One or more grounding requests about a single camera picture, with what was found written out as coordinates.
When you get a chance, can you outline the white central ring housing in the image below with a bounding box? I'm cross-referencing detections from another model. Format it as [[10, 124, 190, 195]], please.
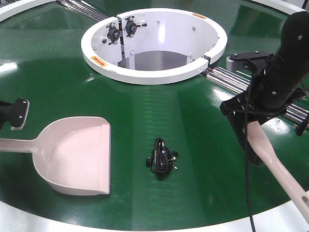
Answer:
[[81, 8, 227, 85]]

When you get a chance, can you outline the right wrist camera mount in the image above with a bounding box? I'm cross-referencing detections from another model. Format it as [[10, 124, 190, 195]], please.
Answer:
[[226, 50, 273, 72]]

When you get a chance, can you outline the chrome rollers top left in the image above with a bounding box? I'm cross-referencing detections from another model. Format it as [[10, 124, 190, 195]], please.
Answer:
[[56, 0, 109, 22]]

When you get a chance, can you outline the right black bearing mount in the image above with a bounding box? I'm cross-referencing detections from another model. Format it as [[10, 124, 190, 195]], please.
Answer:
[[125, 16, 147, 38]]

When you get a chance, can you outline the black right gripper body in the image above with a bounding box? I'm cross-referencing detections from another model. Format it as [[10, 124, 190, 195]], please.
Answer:
[[220, 72, 306, 126]]

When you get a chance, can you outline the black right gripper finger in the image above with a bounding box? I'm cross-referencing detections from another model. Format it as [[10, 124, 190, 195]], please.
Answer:
[[226, 113, 246, 150]]

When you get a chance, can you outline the white outer conveyor rim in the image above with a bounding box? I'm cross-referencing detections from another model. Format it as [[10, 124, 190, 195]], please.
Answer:
[[0, 0, 309, 232]]

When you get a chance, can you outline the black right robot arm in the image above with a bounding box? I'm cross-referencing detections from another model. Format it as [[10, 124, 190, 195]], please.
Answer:
[[220, 11, 309, 148]]

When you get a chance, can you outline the black cable bundle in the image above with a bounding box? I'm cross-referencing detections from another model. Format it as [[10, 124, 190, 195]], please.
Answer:
[[145, 137, 180, 180]]

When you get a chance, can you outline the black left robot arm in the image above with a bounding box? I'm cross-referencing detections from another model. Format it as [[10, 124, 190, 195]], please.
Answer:
[[0, 101, 14, 129]]

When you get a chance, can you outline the orange warning label front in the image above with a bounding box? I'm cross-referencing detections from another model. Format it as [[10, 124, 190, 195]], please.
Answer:
[[91, 56, 107, 67]]

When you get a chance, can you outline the black bearing mount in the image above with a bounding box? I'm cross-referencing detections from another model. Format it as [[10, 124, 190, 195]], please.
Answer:
[[125, 16, 147, 38], [107, 23, 121, 45]]

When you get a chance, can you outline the left black bearing mount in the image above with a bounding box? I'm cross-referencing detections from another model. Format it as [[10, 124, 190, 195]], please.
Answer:
[[107, 23, 121, 45]]

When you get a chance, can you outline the beige plastic dustpan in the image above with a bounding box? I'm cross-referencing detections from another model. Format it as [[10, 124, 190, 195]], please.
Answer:
[[0, 116, 111, 196]]

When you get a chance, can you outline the beige hand broom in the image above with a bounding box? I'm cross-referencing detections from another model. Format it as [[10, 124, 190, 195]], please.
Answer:
[[244, 121, 309, 222]]

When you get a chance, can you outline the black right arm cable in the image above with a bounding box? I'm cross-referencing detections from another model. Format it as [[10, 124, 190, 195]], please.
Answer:
[[242, 60, 309, 232]]

